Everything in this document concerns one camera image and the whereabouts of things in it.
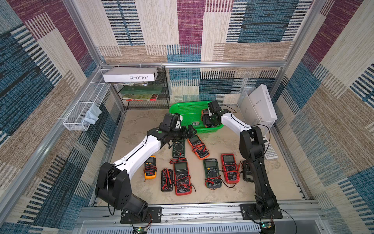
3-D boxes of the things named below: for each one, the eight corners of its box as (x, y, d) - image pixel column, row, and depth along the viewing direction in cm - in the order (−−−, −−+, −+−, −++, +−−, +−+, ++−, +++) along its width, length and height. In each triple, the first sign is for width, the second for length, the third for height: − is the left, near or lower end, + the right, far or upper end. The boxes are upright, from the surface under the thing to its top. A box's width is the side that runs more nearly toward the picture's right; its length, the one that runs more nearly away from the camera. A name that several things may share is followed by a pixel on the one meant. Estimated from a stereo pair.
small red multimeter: (224, 183, 83) (226, 181, 80) (220, 156, 94) (221, 153, 91) (241, 183, 83) (243, 181, 80) (235, 156, 94) (236, 153, 91)
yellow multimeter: (143, 179, 87) (141, 176, 83) (147, 158, 95) (146, 155, 92) (155, 179, 87) (154, 176, 83) (158, 158, 95) (157, 155, 91)
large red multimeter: (175, 196, 80) (175, 194, 78) (173, 164, 91) (173, 162, 89) (192, 193, 81) (192, 192, 78) (188, 162, 92) (188, 160, 90)
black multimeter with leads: (160, 191, 82) (159, 189, 79) (162, 170, 89) (161, 167, 86) (172, 191, 82) (171, 189, 79) (173, 170, 89) (173, 167, 86)
